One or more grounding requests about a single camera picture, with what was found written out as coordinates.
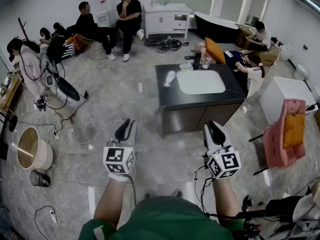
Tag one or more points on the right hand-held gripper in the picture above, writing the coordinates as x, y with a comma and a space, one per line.
225, 165

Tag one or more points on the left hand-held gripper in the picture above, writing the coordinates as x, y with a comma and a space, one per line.
117, 160

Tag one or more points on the white plastic bottle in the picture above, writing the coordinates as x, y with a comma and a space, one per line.
170, 78

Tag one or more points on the person's right forearm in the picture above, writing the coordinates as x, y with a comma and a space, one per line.
226, 199

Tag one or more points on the person's left forearm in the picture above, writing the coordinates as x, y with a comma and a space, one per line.
111, 201

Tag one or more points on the black vanity cabinet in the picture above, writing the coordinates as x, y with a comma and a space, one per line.
200, 101

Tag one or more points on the white sink basin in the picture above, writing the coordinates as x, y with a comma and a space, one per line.
201, 82

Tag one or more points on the pink blanket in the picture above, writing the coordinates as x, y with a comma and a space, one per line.
275, 144

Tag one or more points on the person's left shoe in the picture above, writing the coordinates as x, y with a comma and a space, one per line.
147, 196

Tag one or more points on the person's shoe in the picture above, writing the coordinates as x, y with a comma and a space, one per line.
147, 196
178, 193

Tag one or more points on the person's right shoe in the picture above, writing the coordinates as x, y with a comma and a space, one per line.
178, 193

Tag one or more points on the clear glass cup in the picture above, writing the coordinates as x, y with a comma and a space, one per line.
206, 63

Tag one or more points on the white power strip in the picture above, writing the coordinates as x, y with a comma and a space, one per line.
56, 135
53, 216

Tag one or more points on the black oval seat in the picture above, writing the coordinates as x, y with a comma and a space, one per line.
68, 89

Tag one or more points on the pale blue soap dish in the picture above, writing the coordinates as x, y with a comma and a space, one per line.
186, 67

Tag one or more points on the white rectangular bathtub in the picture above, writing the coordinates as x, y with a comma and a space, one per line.
277, 96

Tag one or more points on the black faucet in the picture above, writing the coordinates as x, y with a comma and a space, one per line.
196, 59

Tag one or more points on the orange cushion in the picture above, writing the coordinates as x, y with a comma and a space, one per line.
294, 131

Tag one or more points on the orange pillow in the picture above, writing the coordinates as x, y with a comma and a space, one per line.
215, 50

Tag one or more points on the round wooden basket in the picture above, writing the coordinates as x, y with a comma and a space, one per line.
37, 151

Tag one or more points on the person's green clothing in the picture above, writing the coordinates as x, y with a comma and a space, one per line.
162, 219

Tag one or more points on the brown cardboard box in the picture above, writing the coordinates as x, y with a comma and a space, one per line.
271, 55

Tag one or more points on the black mesh waste bin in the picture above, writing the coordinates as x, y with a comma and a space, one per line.
40, 179

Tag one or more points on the black white striped bag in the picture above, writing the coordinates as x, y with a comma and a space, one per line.
68, 51

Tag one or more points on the black bathtub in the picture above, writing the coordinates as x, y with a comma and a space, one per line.
212, 26

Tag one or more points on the white toilet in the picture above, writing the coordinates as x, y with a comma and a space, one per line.
302, 71

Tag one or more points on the white vanity cabinet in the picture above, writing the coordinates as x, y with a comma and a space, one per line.
165, 19

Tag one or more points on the white water dispenser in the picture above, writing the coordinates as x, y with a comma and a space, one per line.
103, 14

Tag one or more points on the wooden side table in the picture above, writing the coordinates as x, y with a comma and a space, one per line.
8, 91

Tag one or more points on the wooden coat rack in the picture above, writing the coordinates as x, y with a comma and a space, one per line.
23, 29

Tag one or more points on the black chair frame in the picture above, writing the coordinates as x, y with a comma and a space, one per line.
257, 137

